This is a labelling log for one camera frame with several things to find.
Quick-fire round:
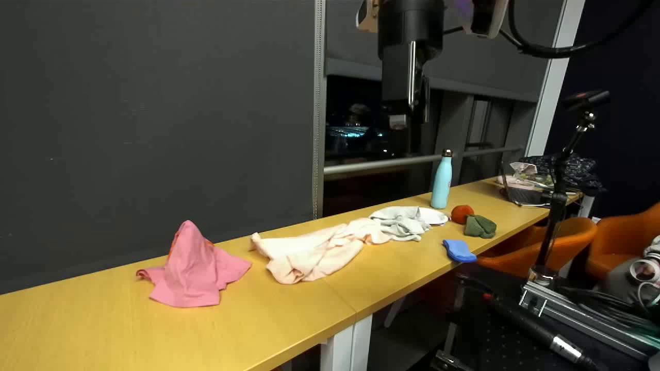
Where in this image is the pink cloth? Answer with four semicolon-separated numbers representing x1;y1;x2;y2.
135;218;254;309

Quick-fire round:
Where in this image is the grey window frame post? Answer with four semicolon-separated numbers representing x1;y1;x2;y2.
309;0;331;218

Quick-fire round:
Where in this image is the aluminium rail frame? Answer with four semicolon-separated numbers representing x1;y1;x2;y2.
519;275;660;360

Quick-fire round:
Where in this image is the red round object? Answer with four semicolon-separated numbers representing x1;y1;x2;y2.
451;201;476;227

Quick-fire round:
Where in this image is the dark patterned cloth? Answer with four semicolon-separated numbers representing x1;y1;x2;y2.
542;152;609;197

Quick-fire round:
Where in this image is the silver metal handrail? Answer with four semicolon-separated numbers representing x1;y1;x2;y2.
323;145;526;176

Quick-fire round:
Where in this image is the orange fabric chair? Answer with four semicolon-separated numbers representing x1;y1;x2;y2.
476;215;600;280
585;201;660;284

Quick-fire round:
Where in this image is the black camera stand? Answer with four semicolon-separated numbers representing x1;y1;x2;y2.
528;89;615;284

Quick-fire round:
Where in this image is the peach shirt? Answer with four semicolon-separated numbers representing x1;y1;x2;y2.
247;217;395;287

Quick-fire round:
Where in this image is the white plate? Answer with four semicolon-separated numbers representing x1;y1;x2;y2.
420;205;451;229

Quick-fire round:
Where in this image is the white window pillar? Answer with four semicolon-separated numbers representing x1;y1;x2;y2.
525;0;589;158

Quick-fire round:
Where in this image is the white table leg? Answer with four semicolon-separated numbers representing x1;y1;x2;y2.
319;315;373;371

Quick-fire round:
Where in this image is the bowl with items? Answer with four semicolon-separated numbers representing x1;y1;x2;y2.
497;160;557;205

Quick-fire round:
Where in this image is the light blue bottle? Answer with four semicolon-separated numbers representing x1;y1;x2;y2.
429;149;456;213

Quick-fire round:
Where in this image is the blue cloth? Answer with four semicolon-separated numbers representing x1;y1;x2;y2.
441;237;480;266

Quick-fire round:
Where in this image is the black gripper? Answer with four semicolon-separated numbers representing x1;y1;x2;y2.
375;0;447;132

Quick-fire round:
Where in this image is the black pole silver tip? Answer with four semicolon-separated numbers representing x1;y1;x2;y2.
472;287;602;371

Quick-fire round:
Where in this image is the green cloth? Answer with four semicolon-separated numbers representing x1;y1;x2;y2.
462;213;500;240

